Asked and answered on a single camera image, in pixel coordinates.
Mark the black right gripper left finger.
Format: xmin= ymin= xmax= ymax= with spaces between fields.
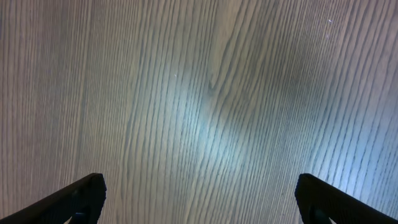
xmin=1 ymin=173 xmax=106 ymax=224

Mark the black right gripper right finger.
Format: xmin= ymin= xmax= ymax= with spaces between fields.
xmin=294 ymin=173 xmax=397 ymax=224

